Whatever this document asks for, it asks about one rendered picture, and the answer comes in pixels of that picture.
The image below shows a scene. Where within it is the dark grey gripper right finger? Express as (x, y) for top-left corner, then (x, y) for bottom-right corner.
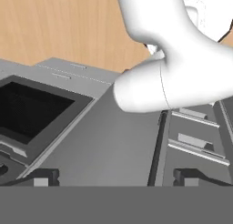
(172, 168), (233, 188)

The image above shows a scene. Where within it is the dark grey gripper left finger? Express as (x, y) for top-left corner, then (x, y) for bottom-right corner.
(0, 168), (60, 188)

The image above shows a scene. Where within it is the grey drawer front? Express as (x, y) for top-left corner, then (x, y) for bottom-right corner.
(162, 142), (233, 188)
(167, 107), (222, 149)

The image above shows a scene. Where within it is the grey flat fridge door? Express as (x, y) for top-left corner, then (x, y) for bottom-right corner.
(22, 81), (165, 188)

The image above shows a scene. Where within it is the grey cupboard run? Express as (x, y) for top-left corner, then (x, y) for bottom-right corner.
(34, 56), (122, 98)

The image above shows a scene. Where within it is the white rounded bulky shape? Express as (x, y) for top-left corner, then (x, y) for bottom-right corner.
(113, 0), (233, 114)

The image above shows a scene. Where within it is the silver drawer handle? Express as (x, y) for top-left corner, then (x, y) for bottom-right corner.
(171, 107), (220, 129)
(167, 132), (231, 168)

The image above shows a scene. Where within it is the black long door handle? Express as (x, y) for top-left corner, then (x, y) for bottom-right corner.
(147, 109), (169, 188)

